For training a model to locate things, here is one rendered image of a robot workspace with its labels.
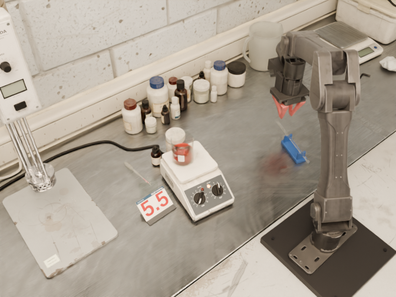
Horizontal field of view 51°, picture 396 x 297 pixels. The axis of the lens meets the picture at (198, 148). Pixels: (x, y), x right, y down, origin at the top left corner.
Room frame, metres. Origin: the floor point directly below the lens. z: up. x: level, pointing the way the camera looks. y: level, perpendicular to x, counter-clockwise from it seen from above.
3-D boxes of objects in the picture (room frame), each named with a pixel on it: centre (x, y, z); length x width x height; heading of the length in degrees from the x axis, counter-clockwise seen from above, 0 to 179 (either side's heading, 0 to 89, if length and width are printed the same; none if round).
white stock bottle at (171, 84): (1.16, 0.09, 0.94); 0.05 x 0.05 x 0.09
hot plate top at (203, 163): (0.78, 0.02, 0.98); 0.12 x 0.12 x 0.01; 30
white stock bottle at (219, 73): (1.22, -0.07, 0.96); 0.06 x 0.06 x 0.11
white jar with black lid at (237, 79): (1.27, -0.14, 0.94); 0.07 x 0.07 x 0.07
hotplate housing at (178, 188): (0.76, 0.01, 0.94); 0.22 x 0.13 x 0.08; 30
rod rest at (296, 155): (0.90, -0.30, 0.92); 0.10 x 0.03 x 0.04; 21
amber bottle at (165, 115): (1.04, 0.11, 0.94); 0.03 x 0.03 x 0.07
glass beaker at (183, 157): (0.79, 0.04, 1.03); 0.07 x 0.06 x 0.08; 36
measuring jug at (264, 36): (1.38, -0.24, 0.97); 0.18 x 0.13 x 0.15; 126
